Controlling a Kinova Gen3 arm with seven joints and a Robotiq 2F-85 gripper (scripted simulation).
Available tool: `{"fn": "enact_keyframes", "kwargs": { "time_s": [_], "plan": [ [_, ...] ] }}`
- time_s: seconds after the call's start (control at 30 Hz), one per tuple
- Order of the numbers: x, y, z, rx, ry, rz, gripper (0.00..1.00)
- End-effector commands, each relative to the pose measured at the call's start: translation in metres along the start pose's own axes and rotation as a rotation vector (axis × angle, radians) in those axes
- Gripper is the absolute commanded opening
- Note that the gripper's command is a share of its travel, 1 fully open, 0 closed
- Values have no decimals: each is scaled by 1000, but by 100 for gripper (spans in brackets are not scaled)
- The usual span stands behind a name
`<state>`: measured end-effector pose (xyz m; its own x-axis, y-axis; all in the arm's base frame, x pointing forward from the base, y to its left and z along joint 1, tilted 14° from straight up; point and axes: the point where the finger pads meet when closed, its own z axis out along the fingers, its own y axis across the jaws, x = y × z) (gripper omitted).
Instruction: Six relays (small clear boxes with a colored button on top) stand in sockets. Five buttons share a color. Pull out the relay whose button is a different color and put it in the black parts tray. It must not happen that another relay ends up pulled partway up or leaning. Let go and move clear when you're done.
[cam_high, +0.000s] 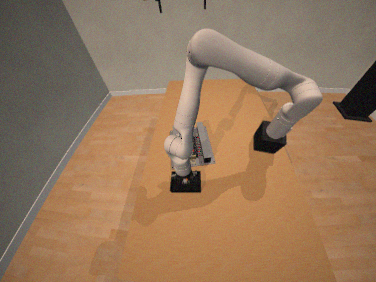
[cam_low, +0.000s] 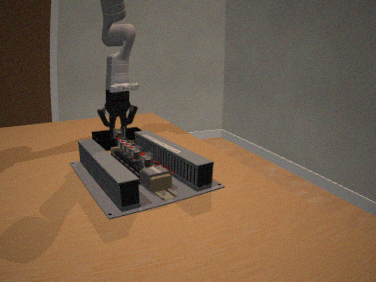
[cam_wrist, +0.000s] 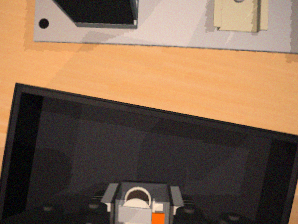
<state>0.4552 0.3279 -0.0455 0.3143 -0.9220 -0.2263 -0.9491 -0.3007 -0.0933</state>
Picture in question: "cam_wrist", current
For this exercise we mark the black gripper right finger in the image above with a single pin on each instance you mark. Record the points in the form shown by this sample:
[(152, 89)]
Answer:
[(193, 215)]

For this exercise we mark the grey mounting plate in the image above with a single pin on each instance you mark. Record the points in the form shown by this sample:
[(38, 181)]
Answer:
[(242, 25)]

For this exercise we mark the black parts tray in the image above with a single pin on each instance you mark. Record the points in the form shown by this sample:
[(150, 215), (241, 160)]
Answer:
[(63, 147)]

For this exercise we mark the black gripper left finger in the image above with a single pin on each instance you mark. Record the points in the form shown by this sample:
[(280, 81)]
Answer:
[(93, 212)]

